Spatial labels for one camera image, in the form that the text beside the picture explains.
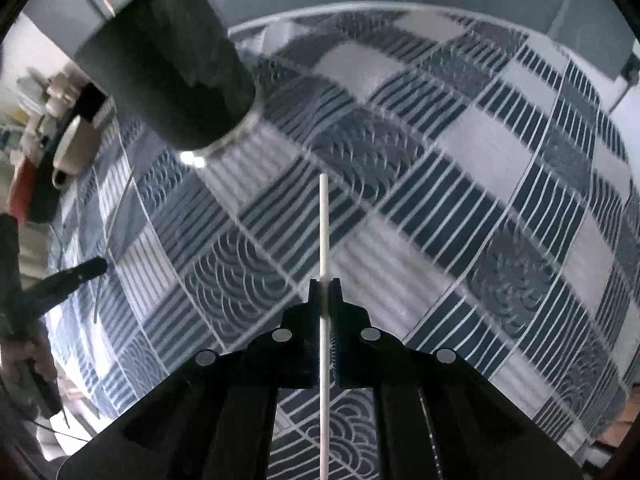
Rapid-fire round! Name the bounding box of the red appliance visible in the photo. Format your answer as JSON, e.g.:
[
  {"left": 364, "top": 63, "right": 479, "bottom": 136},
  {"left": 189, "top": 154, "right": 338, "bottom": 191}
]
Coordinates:
[{"left": 8, "top": 158, "right": 38, "bottom": 226}]

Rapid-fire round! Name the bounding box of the white ceramic mug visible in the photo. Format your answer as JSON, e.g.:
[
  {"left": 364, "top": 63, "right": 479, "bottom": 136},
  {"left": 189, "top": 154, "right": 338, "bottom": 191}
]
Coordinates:
[{"left": 51, "top": 116, "right": 101, "bottom": 191}]

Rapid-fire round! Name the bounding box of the blue patterned tablecloth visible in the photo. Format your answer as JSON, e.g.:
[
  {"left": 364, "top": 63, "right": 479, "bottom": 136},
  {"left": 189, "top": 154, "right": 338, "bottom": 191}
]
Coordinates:
[{"left": 47, "top": 9, "right": 639, "bottom": 453}]

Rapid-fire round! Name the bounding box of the white jars group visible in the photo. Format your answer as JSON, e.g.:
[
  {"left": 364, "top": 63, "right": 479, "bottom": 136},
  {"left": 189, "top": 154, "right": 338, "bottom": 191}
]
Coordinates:
[{"left": 16, "top": 72, "right": 80, "bottom": 120}]

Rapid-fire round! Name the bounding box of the black cylindrical utensil holder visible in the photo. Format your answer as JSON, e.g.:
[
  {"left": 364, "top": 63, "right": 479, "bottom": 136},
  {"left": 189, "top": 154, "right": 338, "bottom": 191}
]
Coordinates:
[{"left": 75, "top": 0, "right": 258, "bottom": 153}]

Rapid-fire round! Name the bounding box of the person's left hand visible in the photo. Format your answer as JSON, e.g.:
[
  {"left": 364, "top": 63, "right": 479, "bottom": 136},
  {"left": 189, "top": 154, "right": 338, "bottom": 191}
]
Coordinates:
[{"left": 1, "top": 321, "right": 58, "bottom": 382}]

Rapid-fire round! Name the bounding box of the wooden chopstick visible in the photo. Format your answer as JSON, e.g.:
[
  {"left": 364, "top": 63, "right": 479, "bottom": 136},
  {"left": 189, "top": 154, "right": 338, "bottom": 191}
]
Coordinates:
[{"left": 319, "top": 174, "right": 331, "bottom": 480}]

